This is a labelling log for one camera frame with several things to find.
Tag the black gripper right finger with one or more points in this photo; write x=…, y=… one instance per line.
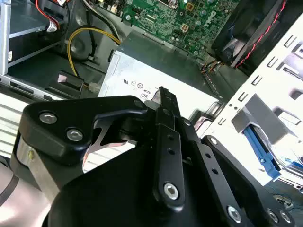
x=203, y=165

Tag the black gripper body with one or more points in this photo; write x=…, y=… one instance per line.
x=106, y=201

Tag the hard disk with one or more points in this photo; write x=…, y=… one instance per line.
x=260, y=151

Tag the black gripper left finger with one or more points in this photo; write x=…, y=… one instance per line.
x=59, y=118

